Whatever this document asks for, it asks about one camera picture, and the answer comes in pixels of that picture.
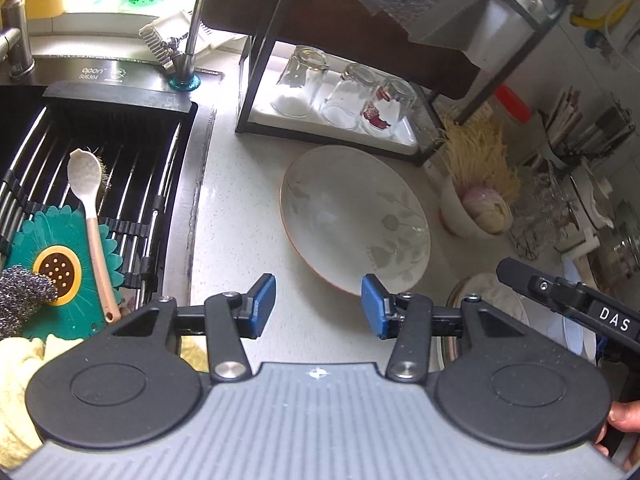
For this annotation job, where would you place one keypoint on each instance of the floral ceramic plate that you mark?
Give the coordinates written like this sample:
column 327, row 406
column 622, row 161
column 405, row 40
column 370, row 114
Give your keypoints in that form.
column 345, row 210

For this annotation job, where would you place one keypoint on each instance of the curved chrome faucet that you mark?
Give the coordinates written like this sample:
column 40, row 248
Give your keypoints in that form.
column 192, row 35

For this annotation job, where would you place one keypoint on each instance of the green sunflower silicone mat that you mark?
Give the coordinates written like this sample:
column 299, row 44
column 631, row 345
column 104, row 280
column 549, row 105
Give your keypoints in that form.
column 30, row 245

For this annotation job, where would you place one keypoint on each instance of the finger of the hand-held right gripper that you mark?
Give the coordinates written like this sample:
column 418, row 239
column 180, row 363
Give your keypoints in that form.
column 530, row 280

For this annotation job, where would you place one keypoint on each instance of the steel wool scourer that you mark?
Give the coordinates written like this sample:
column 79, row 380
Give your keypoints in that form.
column 22, row 300

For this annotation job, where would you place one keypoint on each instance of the yellow gas pipe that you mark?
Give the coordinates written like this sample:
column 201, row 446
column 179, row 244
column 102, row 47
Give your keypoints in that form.
column 592, row 20

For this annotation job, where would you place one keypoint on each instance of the yellow cloth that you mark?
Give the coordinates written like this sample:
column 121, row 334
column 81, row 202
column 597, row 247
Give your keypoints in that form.
column 17, row 385

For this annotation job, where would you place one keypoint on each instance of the white ribbed plastic scrubber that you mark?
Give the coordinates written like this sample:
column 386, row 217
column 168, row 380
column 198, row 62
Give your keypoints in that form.
column 160, row 35

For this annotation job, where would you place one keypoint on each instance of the clear drinking glass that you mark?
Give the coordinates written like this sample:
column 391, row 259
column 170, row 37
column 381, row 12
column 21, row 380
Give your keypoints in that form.
column 300, row 85
column 347, row 100

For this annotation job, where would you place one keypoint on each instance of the white brown-rimmed plate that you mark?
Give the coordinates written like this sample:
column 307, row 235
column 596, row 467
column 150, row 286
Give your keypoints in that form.
column 492, row 300

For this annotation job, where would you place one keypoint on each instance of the red-lidded glass jar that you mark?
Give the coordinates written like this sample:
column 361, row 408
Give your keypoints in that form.
column 512, row 102

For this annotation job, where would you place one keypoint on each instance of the short chrome faucet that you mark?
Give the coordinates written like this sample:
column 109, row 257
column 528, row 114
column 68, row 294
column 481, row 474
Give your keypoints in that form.
column 15, row 45

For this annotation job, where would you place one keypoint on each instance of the black roll-up drying rack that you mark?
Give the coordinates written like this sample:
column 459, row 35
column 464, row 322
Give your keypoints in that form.
column 130, row 135

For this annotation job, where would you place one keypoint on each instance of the chopstick holder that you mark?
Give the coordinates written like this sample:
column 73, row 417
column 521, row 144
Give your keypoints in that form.
column 595, row 130

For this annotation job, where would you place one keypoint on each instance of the bundle of dried noodles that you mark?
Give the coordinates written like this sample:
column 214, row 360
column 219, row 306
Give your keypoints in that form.
column 480, row 155

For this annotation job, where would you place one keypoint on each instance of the white drip tray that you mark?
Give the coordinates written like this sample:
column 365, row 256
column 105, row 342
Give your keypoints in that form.
column 280, row 120

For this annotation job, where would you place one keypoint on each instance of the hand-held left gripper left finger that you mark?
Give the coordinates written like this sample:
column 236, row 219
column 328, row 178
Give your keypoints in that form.
column 264, row 305

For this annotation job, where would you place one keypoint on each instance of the black metal shelf rack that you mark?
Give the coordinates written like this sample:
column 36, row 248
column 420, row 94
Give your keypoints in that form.
column 255, row 60

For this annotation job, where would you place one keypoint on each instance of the stainless steel sink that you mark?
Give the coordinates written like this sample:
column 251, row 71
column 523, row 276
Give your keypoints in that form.
column 125, row 72

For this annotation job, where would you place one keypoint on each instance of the person's right hand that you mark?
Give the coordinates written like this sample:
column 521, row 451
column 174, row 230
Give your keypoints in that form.
column 626, row 416

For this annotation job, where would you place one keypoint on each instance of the white plastic container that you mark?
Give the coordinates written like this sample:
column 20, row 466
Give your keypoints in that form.
column 500, row 30

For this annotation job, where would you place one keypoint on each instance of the small white bowl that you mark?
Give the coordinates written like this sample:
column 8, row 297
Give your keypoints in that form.
column 457, row 215

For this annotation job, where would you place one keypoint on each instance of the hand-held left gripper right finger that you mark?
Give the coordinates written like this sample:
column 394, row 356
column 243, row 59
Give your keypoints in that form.
column 373, row 307

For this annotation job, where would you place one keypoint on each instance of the garlic bulb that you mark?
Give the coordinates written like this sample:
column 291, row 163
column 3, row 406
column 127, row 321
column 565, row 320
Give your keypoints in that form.
column 487, row 207

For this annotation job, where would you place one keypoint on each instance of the clear glass with red print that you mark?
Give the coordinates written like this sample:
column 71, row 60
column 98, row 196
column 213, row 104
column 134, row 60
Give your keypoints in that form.
column 387, row 110

